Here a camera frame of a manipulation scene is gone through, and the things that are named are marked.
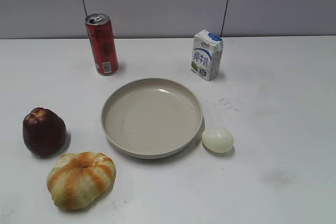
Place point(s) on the orange striped pumpkin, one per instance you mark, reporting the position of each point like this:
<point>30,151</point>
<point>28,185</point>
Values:
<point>77,180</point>

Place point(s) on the red soda can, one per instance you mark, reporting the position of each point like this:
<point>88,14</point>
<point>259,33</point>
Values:
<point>99,29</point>

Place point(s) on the dark red apple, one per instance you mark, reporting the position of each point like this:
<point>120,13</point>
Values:
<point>44,132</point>

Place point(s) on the beige round plate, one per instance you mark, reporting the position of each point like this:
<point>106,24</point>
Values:
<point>152,118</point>

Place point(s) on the white blue milk carton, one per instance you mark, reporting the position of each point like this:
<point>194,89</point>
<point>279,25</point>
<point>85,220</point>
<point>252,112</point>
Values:
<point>206,55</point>

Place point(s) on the white egg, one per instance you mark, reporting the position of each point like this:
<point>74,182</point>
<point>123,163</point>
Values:
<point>218,140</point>

